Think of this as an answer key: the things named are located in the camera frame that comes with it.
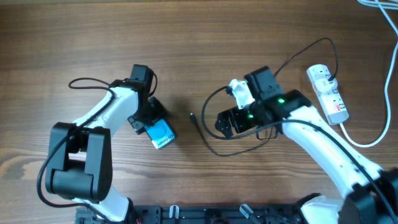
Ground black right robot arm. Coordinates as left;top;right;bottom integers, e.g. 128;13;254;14
215;66;397;223

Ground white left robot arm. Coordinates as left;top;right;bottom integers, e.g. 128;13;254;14
37;80;163;223

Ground white power strip cord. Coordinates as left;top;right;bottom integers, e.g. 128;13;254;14
339;0;398;148

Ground black charger cable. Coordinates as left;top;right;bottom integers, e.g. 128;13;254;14
189;37;340;157

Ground white charger plug adapter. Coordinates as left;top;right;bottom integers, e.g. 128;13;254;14
313;78;338;95

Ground turquoise screen smartphone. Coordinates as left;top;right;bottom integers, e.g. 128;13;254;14
145;119;175;149

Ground white power strip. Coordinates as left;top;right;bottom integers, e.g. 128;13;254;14
307;64;349;125

